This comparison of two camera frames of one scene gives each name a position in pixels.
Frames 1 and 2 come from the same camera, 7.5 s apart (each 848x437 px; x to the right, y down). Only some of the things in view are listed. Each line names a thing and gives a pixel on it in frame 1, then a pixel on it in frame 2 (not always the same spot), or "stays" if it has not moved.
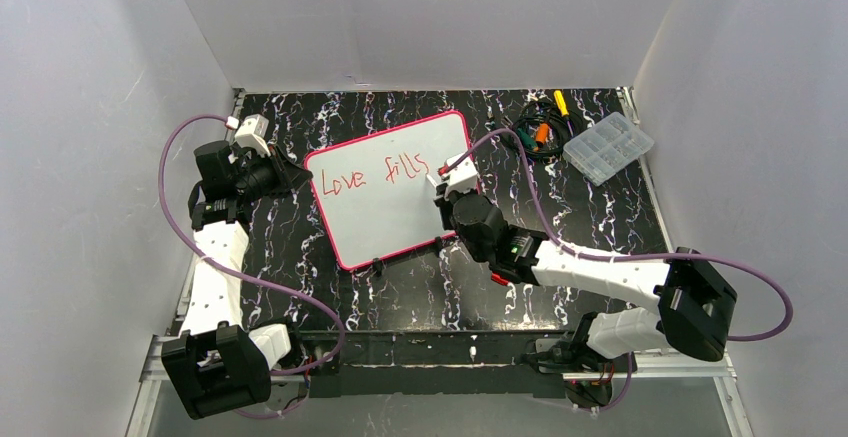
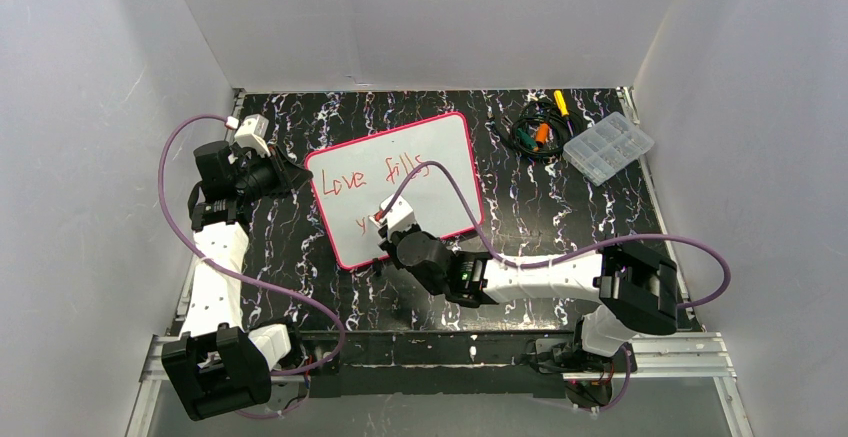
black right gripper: [448, 209] → [389, 246]
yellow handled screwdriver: [561, 103] stays
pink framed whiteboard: [374, 193] stays
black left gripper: [285, 171] stays
